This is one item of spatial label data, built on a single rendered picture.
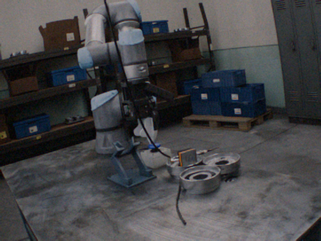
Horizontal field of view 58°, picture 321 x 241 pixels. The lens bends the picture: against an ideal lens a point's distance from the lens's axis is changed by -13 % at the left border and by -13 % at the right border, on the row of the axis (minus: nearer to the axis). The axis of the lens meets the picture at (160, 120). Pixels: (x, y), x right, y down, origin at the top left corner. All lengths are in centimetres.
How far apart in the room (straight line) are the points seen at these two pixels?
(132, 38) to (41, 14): 401
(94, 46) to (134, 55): 18
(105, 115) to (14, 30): 365
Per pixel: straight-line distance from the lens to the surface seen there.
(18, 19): 483
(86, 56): 107
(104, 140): 130
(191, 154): 92
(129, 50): 97
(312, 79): 428
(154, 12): 576
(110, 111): 127
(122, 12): 140
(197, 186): 78
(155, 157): 102
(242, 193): 78
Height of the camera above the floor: 114
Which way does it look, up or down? 11 degrees down
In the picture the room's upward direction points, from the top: 9 degrees counter-clockwise
